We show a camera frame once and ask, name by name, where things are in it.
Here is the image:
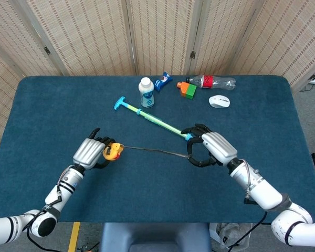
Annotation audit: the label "blue snack packet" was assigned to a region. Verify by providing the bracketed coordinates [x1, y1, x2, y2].
[154, 72, 173, 92]

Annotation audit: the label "white drink bottle blue label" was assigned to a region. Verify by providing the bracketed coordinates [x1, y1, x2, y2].
[138, 77, 155, 109]

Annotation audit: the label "orange green toy block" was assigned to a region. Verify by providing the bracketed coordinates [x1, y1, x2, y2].
[176, 81, 197, 100]

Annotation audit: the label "teal green water squirt pump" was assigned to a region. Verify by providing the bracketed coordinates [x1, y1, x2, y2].
[113, 96, 194, 141]

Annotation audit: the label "blue table cloth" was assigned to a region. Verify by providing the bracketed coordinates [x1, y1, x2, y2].
[0, 75, 314, 224]

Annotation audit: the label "clear cola bottle red label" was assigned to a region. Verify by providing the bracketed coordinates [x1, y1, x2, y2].
[186, 74, 237, 91]

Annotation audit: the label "yellow tape measure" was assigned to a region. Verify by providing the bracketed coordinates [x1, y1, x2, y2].
[102, 142, 194, 161]

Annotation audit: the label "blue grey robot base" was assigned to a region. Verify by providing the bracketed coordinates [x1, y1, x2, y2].
[99, 222, 212, 252]

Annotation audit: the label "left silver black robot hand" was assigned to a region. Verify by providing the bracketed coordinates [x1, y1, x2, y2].
[72, 128, 116, 170]

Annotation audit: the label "red black floor cables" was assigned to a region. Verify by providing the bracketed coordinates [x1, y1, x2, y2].
[77, 241, 100, 252]

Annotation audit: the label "woven bamboo folding screen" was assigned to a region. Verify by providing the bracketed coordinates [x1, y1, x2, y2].
[0, 0, 315, 141]

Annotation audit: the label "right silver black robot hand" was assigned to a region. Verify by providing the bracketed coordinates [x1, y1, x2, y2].
[181, 123, 238, 168]

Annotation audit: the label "clear plastic bag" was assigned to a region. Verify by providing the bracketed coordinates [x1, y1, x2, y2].
[209, 222, 253, 250]

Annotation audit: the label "white computer mouse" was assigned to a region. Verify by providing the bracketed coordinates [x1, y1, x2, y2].
[208, 94, 231, 109]

